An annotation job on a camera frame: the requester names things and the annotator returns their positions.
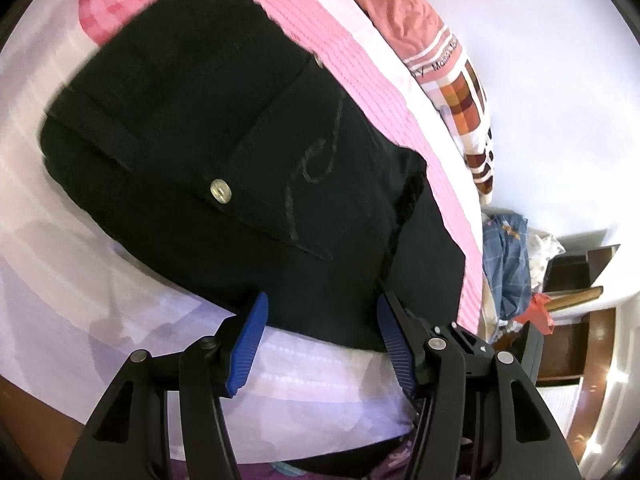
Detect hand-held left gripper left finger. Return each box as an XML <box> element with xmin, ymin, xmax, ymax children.
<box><xmin>60</xmin><ymin>291</ymin><xmax>271</xmax><ymax>480</ymax></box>

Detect pink and white bedsheet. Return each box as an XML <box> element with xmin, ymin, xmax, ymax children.
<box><xmin>0</xmin><ymin>0</ymin><xmax>486</xmax><ymax>463</ymax></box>

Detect white dotted cloth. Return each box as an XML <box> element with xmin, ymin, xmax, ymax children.
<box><xmin>527</xmin><ymin>230</ymin><xmax>567</xmax><ymax>293</ymax></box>

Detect dark wooden shelf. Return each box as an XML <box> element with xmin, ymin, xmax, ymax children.
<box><xmin>535</xmin><ymin>244</ymin><xmax>621</xmax><ymax>386</ymax></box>

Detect black pants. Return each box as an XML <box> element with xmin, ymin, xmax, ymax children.
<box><xmin>40</xmin><ymin>0</ymin><xmax>468</xmax><ymax>352</ymax></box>

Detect blue cloth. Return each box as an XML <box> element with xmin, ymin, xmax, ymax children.
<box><xmin>482</xmin><ymin>212</ymin><xmax>531</xmax><ymax>321</ymax></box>

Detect pink checkered pillow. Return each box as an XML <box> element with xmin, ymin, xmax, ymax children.
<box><xmin>320</xmin><ymin>0</ymin><xmax>496</xmax><ymax>206</ymax></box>

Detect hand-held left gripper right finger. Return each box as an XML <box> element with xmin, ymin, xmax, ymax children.
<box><xmin>376</xmin><ymin>291</ymin><xmax>583</xmax><ymax>480</ymax></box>

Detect red cloth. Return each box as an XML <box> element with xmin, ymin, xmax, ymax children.
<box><xmin>520</xmin><ymin>292</ymin><xmax>557</xmax><ymax>336</ymax></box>

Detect purple printed cloth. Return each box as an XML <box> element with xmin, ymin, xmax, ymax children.
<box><xmin>235</xmin><ymin>435</ymin><xmax>421</xmax><ymax>480</ymax></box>

